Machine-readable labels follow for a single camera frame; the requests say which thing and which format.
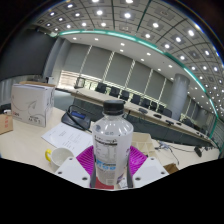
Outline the white paper sheet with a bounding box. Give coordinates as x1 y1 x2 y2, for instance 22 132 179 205
41 121 94 158

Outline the black desk conference unit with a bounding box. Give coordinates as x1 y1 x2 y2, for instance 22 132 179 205
61 104 93 132

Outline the clear plastic water bottle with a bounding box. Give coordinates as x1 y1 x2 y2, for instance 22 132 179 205
91 99 135 188

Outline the open red-sided cardboard box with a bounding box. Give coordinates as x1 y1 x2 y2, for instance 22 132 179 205
163 162 180 175

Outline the group of ceiling lights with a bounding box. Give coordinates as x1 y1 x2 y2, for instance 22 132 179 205
33 0 224 111

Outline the row of black office chairs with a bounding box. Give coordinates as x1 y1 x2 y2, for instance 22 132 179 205
94 82 194 128

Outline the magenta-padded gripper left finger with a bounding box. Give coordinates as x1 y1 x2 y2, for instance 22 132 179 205
54 145 98 190

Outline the flat brown cardboard piece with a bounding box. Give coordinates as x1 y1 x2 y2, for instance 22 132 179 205
0 113 14 136

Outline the dark standing monitor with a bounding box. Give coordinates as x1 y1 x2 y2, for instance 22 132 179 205
74 76 86 89

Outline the white mug with yellow handle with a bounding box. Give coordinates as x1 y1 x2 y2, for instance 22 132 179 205
45 147 75 168

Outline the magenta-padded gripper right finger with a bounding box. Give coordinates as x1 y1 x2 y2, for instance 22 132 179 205
125 145 170 190

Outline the small open beige box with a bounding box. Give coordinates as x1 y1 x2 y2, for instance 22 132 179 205
131 132 158 159

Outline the large white cardboard box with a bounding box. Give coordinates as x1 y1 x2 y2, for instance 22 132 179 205
10 81 56 128

